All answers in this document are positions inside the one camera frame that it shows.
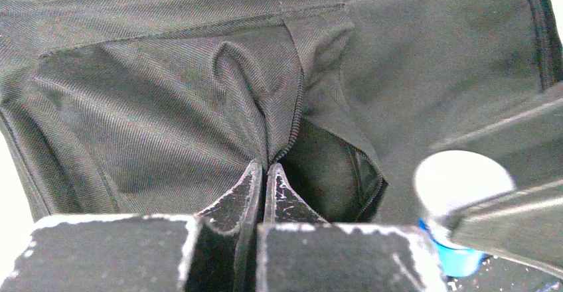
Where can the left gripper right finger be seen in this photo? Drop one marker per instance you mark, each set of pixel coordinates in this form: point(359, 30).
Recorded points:
point(298, 250)

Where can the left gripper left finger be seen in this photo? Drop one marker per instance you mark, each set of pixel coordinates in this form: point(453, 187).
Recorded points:
point(207, 251)

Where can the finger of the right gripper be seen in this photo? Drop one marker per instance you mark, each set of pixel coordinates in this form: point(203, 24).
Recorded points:
point(525, 225)

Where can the black student backpack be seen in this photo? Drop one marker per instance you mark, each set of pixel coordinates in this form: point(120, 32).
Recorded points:
point(158, 106)

